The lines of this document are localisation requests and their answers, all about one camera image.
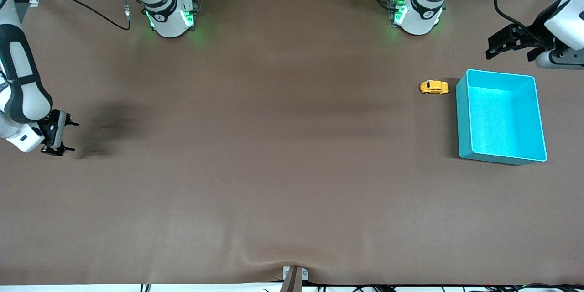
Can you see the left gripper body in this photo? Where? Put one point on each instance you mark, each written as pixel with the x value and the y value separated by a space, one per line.
pixel 537 36

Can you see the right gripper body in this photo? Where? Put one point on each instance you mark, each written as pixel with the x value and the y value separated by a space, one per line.
pixel 51 133

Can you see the yellow beetle toy car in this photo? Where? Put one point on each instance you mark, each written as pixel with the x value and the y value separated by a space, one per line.
pixel 434 87

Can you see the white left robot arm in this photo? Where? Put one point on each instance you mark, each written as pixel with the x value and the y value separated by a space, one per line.
pixel 422 13

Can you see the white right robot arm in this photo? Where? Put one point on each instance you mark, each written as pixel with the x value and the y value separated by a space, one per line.
pixel 169 18

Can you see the teal plastic bin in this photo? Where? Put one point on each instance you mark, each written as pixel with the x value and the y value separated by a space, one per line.
pixel 502 118

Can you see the metal mat clamp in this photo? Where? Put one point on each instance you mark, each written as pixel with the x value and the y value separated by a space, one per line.
pixel 295 278

